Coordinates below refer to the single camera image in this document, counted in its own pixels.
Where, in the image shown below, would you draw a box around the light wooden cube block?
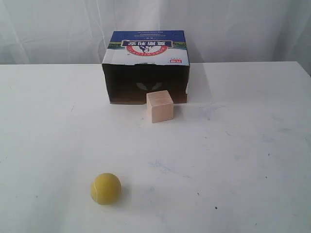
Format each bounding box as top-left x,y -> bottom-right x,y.
146,90 -> 173,123

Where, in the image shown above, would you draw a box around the blue printed cardboard box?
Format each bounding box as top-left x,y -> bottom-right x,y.
102,30 -> 190,104

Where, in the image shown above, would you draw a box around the white backdrop curtain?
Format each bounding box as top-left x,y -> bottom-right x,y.
0,0 -> 311,70

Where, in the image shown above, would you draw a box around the yellow tennis ball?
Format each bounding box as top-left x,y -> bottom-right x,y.
90,173 -> 121,205

